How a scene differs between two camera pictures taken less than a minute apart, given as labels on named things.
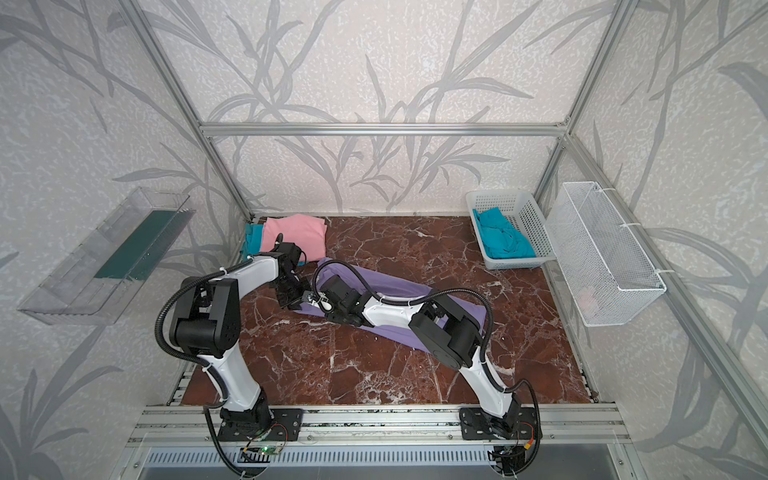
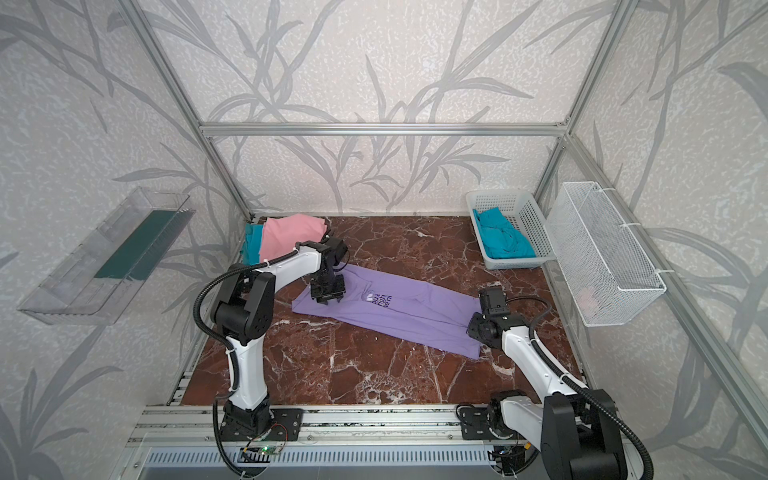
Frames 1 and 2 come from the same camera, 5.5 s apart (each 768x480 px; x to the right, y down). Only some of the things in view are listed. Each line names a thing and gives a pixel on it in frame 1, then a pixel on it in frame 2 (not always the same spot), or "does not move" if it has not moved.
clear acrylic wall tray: [94, 284] does not move
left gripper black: [288, 291] to [327, 292]
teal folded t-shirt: [252, 240] does not move
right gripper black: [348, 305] to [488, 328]
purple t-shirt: [385, 289] does not move
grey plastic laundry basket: [510, 229] does not move
